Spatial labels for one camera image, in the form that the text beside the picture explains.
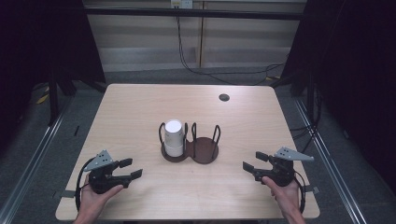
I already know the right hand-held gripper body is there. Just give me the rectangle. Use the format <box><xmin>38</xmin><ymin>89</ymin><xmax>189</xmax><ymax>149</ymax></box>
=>
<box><xmin>253</xmin><ymin>147</ymin><xmax>315</xmax><ymax>188</ymax></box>

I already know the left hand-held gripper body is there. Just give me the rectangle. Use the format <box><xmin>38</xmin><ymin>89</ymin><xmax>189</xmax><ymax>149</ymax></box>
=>
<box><xmin>83</xmin><ymin>149</ymin><xmax>129</xmax><ymax>194</ymax></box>

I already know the dark brown wire cup holder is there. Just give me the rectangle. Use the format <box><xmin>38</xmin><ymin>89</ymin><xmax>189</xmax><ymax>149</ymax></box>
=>
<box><xmin>158</xmin><ymin>121</ymin><xmax>221</xmax><ymax>165</ymax></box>

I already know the printed white paper cup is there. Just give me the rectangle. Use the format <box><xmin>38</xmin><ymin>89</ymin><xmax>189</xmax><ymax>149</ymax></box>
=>
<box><xmin>163</xmin><ymin>119</ymin><xmax>184</xmax><ymax>146</ymax></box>

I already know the person's left hand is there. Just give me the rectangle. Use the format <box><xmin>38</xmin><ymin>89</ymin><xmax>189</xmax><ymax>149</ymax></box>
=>
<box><xmin>76</xmin><ymin>183</ymin><xmax>124</xmax><ymax>218</ymax></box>

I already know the person's right hand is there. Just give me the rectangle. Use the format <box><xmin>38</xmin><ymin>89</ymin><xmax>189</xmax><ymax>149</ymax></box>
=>
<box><xmin>262</xmin><ymin>175</ymin><xmax>302</xmax><ymax>216</ymax></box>

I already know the black metal stand leg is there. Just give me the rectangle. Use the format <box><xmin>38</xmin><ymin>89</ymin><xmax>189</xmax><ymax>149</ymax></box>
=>
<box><xmin>47</xmin><ymin>69</ymin><xmax>61</xmax><ymax>126</ymax></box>

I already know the yellow floor tape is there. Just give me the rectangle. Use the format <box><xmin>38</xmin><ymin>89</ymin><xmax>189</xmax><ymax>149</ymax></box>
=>
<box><xmin>35</xmin><ymin>87</ymin><xmax>50</xmax><ymax>105</ymax></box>

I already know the black curtain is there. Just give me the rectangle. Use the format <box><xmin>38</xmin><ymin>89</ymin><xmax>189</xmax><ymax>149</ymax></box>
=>
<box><xmin>281</xmin><ymin>0</ymin><xmax>396</xmax><ymax>194</ymax></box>
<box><xmin>0</xmin><ymin>0</ymin><xmax>106</xmax><ymax>150</ymax></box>

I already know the black horizontal metal bar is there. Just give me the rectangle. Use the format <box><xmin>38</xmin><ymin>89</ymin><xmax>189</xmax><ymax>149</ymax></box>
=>
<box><xmin>83</xmin><ymin>7</ymin><xmax>304</xmax><ymax>21</ymax></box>

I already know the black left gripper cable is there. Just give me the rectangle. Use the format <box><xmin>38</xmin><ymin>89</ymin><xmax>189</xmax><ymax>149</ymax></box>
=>
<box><xmin>75</xmin><ymin>157</ymin><xmax>96</xmax><ymax>213</ymax></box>

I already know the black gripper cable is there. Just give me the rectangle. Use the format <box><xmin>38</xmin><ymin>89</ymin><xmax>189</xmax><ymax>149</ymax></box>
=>
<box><xmin>293</xmin><ymin>170</ymin><xmax>306</xmax><ymax>215</ymax></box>
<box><xmin>75</xmin><ymin>157</ymin><xmax>96</xmax><ymax>213</ymax></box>

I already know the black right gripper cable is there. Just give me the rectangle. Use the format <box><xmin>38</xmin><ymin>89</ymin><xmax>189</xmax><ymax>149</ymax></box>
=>
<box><xmin>293</xmin><ymin>170</ymin><xmax>306</xmax><ymax>215</ymax></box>

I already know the black floor cables bundle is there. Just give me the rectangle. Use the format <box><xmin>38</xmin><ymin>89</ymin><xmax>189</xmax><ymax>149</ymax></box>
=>
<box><xmin>289</xmin><ymin>83</ymin><xmax>323</xmax><ymax>154</ymax></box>

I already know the metal floor rail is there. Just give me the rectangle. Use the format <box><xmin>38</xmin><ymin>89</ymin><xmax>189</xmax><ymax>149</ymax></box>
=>
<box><xmin>0</xmin><ymin>98</ymin><xmax>73</xmax><ymax>224</ymax></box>
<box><xmin>293</xmin><ymin>97</ymin><xmax>369</xmax><ymax>224</ymax></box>

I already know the long black wall cable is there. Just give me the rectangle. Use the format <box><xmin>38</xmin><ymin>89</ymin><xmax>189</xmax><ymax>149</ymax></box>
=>
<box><xmin>176</xmin><ymin>15</ymin><xmax>286</xmax><ymax>87</ymax></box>

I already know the white wall outlet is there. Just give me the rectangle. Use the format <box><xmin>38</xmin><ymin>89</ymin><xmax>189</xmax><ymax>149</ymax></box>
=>
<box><xmin>170</xmin><ymin>0</ymin><xmax>194</xmax><ymax>9</ymax></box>

